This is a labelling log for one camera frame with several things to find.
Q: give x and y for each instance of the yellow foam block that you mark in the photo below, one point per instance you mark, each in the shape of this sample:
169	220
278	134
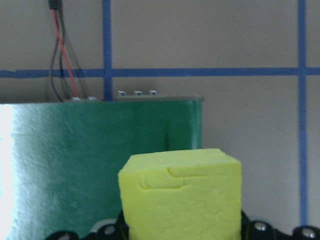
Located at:
180	200

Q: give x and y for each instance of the green conveyor belt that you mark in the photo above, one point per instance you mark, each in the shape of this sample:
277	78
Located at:
87	150

